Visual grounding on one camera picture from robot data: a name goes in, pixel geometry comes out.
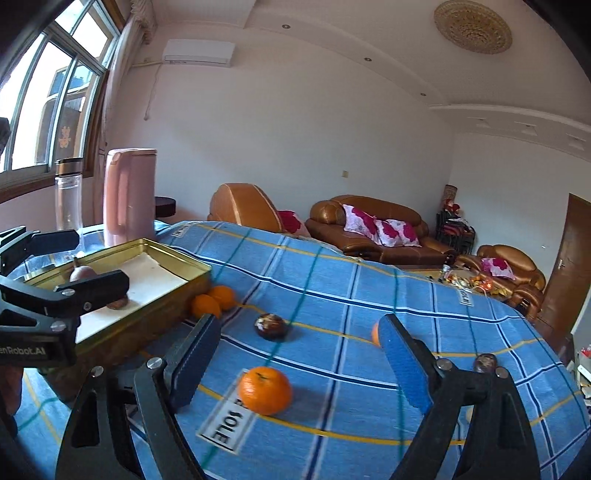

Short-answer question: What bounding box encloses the window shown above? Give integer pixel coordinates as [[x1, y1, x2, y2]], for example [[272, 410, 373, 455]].
[[0, 0, 123, 176]]

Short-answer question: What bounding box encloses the white air conditioner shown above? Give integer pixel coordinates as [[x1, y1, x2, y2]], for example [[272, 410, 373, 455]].
[[163, 39, 235, 68]]

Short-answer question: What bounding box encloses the brown wooden door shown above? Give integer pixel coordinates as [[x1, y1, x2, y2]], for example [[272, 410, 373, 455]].
[[538, 193, 591, 356]]

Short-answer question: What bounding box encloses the gold metal tin box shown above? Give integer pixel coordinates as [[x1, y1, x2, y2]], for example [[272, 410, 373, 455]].
[[21, 237, 213, 365]]

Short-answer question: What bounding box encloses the red floral pillow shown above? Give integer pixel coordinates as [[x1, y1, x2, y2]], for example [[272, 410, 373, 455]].
[[277, 210, 311, 238]]

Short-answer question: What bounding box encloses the small mandarin orange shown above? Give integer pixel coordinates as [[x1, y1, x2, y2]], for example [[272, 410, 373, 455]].
[[238, 367, 293, 415]]

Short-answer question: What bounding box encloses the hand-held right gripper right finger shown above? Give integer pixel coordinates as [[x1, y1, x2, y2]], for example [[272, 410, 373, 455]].
[[379, 314, 541, 480]]

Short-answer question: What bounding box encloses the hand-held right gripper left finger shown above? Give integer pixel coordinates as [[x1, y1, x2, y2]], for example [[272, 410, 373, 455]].
[[55, 314, 222, 480]]

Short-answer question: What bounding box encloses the brown leather sofa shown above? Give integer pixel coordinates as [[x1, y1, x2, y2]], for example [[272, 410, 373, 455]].
[[305, 195, 458, 266]]

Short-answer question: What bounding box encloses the clear glass bottle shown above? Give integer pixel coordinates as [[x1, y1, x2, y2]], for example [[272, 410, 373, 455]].
[[54, 157, 85, 232]]

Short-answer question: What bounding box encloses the purple round fruit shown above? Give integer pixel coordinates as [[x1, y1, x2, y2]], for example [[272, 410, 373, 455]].
[[69, 258, 95, 282]]

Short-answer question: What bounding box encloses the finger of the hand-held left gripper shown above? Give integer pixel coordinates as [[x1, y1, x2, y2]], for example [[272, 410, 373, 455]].
[[0, 226, 80, 278], [0, 271, 130, 332]]

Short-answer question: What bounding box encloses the pale curtain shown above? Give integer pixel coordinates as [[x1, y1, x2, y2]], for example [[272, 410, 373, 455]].
[[90, 0, 153, 195]]

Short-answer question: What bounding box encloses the cluttered coffee table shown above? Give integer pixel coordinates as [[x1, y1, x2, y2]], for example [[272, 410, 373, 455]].
[[429, 258, 509, 296]]

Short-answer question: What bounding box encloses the dark storage rack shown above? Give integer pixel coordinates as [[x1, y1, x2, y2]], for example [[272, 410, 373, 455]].
[[436, 185, 476, 254]]

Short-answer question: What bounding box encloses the brown leather armchair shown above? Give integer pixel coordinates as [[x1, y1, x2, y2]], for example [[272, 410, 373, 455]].
[[208, 183, 289, 236], [475, 244, 546, 319]]

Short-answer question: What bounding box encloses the large orange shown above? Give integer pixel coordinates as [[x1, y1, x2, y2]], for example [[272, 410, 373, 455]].
[[210, 285, 236, 311], [191, 294, 222, 320]]

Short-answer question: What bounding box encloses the pink electric kettle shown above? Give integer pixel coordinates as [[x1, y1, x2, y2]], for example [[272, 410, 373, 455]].
[[102, 148, 158, 250]]

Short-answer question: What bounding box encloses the round ceiling medallion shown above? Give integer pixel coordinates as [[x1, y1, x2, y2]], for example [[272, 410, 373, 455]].
[[434, 0, 513, 54]]

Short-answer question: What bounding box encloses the white pink floral pillow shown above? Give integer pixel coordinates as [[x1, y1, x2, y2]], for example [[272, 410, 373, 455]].
[[374, 219, 422, 247], [342, 204, 386, 236]]

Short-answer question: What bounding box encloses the blue plaid tablecloth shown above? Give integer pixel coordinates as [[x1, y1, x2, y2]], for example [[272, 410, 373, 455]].
[[9, 220, 587, 480]]

